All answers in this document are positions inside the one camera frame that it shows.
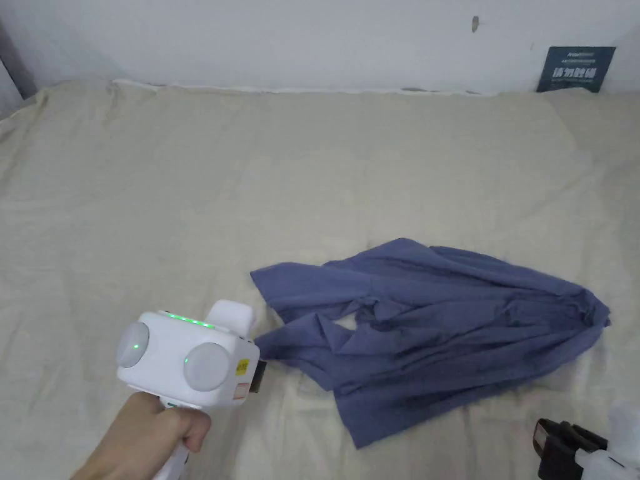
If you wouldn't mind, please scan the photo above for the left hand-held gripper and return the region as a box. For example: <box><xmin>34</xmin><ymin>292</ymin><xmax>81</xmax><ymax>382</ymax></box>
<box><xmin>114</xmin><ymin>298</ymin><xmax>267</xmax><ymax>480</ymax></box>

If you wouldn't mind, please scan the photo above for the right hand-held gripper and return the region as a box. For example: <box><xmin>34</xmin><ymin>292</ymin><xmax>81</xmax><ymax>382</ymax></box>
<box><xmin>534</xmin><ymin>401</ymin><xmax>640</xmax><ymax>480</ymax></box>

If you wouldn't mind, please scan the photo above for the dark blue shirt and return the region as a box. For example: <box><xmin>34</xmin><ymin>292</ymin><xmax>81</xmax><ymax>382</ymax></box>
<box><xmin>249</xmin><ymin>237</ymin><xmax>613</xmax><ymax>450</ymax></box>

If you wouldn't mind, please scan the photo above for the person's left hand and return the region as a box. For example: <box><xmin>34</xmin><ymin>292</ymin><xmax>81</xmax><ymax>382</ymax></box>
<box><xmin>74</xmin><ymin>389</ymin><xmax>214</xmax><ymax>480</ymax></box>

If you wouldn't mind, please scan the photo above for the bed with beige sheet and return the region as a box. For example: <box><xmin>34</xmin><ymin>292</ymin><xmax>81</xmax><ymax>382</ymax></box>
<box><xmin>0</xmin><ymin>79</ymin><xmax>640</xmax><ymax>480</ymax></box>

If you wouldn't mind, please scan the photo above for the dark blue sign card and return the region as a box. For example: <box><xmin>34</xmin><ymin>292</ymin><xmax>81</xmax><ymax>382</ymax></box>
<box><xmin>537</xmin><ymin>46</ymin><xmax>618</xmax><ymax>94</ymax></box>

